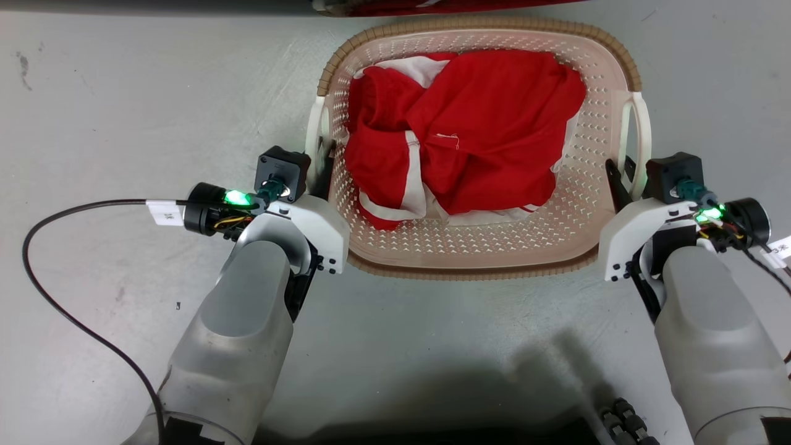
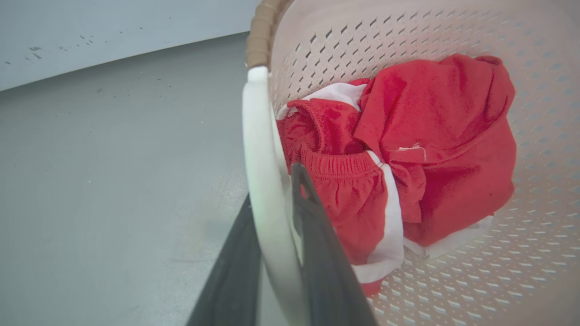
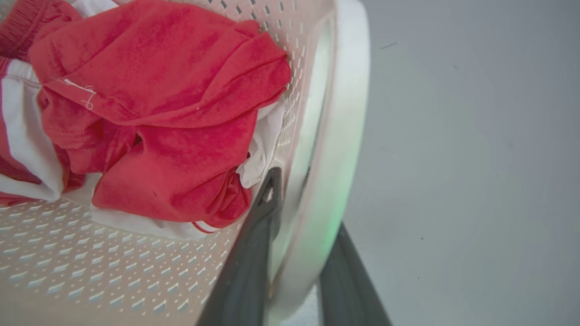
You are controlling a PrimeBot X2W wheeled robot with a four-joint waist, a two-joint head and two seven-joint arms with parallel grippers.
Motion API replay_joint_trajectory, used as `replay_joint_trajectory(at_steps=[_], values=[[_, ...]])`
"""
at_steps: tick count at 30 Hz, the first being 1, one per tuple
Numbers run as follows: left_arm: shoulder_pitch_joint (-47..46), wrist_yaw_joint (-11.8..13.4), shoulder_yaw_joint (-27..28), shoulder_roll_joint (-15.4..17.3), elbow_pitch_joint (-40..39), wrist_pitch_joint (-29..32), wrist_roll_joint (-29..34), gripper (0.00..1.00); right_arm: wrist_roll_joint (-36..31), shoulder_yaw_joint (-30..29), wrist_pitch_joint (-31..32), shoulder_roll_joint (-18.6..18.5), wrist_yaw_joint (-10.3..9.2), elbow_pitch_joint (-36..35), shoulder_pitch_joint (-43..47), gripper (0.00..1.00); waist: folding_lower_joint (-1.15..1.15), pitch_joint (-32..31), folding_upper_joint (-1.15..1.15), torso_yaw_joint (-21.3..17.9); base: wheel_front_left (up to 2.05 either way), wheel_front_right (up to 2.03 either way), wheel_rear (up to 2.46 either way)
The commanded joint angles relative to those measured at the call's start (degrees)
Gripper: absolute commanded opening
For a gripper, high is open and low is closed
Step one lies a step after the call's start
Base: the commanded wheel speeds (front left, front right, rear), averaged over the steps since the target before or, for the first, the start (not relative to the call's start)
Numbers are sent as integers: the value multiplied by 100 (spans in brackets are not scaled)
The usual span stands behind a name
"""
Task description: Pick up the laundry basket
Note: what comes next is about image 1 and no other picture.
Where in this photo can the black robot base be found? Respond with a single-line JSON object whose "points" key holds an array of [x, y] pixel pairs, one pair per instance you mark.
{"points": [[432, 432]]}

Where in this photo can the red and white garment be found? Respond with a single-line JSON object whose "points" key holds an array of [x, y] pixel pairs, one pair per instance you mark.
{"points": [[488, 130]]}

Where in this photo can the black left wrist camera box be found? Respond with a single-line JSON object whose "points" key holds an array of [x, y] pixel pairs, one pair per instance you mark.
{"points": [[285, 165]]}

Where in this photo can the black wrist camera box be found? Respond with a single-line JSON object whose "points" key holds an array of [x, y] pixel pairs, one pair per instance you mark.
{"points": [[285, 165], [673, 173]]}

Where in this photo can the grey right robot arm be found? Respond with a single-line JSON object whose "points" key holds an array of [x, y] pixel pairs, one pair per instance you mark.
{"points": [[717, 334]]}

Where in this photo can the red fabric item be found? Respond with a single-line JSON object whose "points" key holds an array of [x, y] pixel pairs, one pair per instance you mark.
{"points": [[445, 6]]}

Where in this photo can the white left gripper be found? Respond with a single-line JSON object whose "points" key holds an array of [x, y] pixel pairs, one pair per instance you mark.
{"points": [[321, 228]]}

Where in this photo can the beige plastic laundry basket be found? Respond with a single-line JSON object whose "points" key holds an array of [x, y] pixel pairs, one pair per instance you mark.
{"points": [[469, 250]]}

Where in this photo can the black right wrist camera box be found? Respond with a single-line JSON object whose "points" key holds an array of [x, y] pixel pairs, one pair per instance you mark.
{"points": [[673, 173]]}

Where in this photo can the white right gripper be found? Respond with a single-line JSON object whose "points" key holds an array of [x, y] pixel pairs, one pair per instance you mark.
{"points": [[627, 238]]}

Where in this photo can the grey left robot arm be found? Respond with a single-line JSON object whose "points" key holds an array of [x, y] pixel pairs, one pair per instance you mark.
{"points": [[241, 334]]}

